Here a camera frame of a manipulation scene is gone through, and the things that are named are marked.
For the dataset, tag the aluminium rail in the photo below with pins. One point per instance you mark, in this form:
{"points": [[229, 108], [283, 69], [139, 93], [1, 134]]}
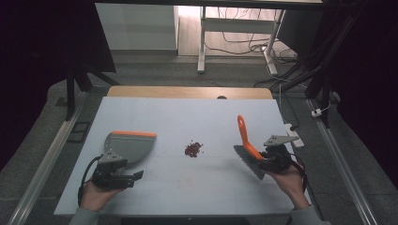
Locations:
{"points": [[47, 156], [341, 162]]}

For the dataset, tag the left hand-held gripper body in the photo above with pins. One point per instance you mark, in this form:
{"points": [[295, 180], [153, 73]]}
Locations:
{"points": [[109, 176]]}

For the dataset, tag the pile of red bits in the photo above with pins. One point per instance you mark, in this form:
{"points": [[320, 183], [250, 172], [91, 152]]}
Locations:
{"points": [[193, 149]]}

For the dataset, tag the person's left hand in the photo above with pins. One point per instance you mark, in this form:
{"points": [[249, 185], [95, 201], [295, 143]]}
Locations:
{"points": [[94, 197]]}

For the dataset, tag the grey dustpan with orange edge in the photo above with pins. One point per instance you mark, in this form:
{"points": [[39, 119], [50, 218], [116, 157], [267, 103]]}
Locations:
{"points": [[134, 148]]}

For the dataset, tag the black floor plate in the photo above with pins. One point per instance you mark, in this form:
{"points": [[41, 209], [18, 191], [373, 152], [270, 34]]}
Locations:
{"points": [[79, 132]]}

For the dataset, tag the small white plug adapter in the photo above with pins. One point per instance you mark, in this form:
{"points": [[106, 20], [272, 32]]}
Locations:
{"points": [[316, 112]]}

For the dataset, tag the white cabinet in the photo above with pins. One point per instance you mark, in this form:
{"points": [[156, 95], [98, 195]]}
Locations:
{"points": [[134, 26]]}

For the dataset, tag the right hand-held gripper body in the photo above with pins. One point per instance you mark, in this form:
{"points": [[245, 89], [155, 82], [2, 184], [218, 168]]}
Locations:
{"points": [[277, 159]]}

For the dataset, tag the white desk frame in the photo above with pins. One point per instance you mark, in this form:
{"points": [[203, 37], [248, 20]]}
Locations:
{"points": [[202, 40]]}

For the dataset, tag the white power strip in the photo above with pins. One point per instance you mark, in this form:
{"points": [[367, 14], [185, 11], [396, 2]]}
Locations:
{"points": [[294, 136]]}

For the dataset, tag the black stand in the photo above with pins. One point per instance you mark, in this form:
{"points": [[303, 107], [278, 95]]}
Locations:
{"points": [[325, 78], [70, 93]]}

